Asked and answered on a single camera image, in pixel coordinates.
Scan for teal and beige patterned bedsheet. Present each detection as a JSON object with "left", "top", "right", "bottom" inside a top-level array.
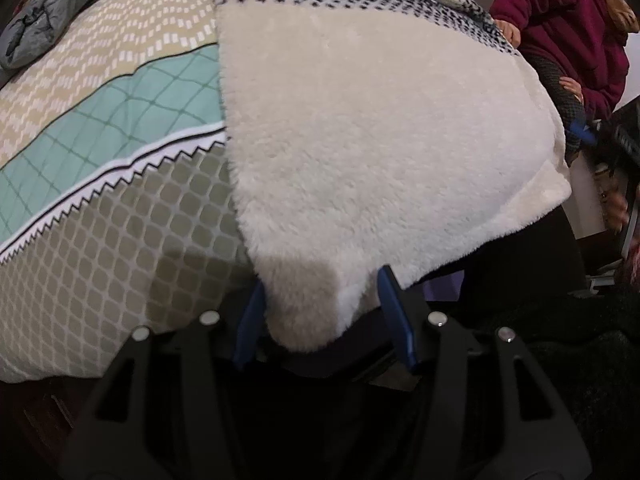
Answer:
[{"left": 0, "top": 0, "right": 261, "bottom": 386}]

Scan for grey cloth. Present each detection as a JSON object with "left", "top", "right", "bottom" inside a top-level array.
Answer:
[{"left": 0, "top": 0, "right": 146, "bottom": 71}]

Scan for person's right hand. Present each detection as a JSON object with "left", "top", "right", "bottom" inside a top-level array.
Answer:
[{"left": 602, "top": 190, "right": 631, "bottom": 233}]

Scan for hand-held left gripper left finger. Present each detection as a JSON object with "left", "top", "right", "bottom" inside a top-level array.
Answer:
[{"left": 62, "top": 280, "right": 268, "bottom": 480}]

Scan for white patterned fleece garment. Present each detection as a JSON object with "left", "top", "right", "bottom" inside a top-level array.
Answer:
[{"left": 202, "top": 0, "right": 583, "bottom": 353}]

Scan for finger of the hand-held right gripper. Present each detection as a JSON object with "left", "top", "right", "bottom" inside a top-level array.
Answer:
[{"left": 570, "top": 119, "right": 599, "bottom": 147}]

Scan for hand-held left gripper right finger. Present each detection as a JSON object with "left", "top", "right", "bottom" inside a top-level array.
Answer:
[{"left": 376, "top": 265, "right": 593, "bottom": 480}]

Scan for purple cloth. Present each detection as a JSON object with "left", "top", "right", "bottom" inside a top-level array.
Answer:
[{"left": 422, "top": 267, "right": 468, "bottom": 306}]

